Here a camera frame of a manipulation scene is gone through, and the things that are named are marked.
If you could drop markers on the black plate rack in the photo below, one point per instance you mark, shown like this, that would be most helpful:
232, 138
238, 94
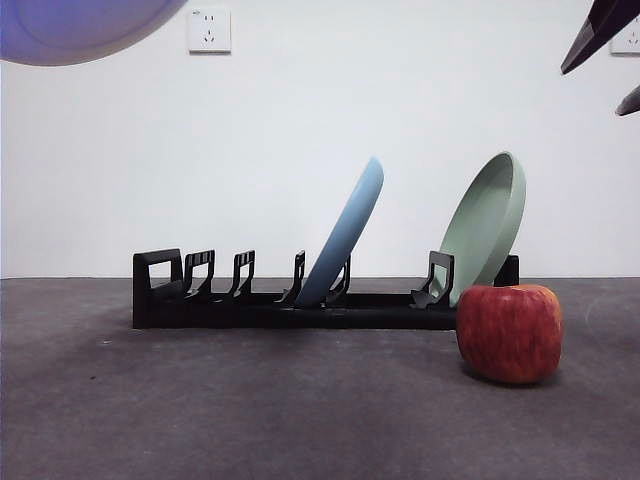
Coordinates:
250, 317

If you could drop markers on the red apple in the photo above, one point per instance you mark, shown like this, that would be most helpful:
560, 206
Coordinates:
508, 335

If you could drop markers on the green plate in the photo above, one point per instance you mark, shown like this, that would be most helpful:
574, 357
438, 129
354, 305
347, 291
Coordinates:
477, 230

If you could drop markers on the cream yellow plate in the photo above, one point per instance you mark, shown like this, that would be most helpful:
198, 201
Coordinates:
75, 30

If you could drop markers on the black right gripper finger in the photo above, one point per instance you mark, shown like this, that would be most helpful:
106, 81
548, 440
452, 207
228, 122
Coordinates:
631, 102
600, 25

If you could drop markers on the white wall socket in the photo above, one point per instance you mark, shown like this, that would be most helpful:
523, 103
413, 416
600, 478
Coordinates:
630, 45
210, 30

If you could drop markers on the blue plate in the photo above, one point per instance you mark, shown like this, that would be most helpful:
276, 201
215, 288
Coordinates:
347, 225

